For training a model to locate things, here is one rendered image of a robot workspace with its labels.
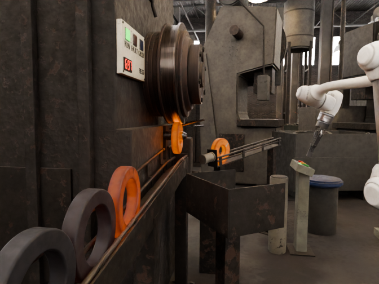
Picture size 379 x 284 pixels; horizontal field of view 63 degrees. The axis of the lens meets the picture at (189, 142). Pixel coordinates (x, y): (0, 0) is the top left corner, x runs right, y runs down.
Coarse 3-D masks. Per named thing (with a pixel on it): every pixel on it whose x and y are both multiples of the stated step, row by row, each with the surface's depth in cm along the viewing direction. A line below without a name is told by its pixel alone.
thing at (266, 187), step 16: (192, 176) 103; (208, 176) 111; (224, 176) 114; (192, 192) 103; (208, 192) 94; (224, 192) 85; (240, 192) 85; (256, 192) 88; (272, 192) 91; (192, 208) 103; (208, 208) 94; (224, 208) 86; (240, 208) 86; (256, 208) 88; (272, 208) 91; (208, 224) 94; (224, 224) 86; (240, 224) 86; (256, 224) 89; (272, 224) 92; (224, 240) 100; (224, 256) 100; (224, 272) 101
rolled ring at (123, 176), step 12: (120, 168) 79; (132, 168) 82; (120, 180) 75; (132, 180) 85; (108, 192) 73; (120, 192) 73; (132, 192) 87; (120, 204) 73; (132, 204) 87; (120, 216) 74; (132, 216) 85; (120, 228) 74
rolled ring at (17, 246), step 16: (16, 240) 42; (32, 240) 43; (48, 240) 46; (64, 240) 50; (0, 256) 40; (16, 256) 40; (32, 256) 42; (48, 256) 51; (64, 256) 50; (0, 272) 38; (16, 272) 40; (64, 272) 51
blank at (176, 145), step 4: (176, 124) 147; (180, 124) 151; (172, 128) 145; (176, 128) 145; (180, 128) 151; (172, 132) 144; (176, 132) 144; (172, 136) 144; (176, 136) 143; (172, 140) 144; (176, 140) 144; (180, 140) 154; (172, 144) 144; (176, 144) 144; (180, 144) 152; (172, 148) 146; (176, 148) 145; (180, 148) 152; (176, 152) 148; (180, 152) 152
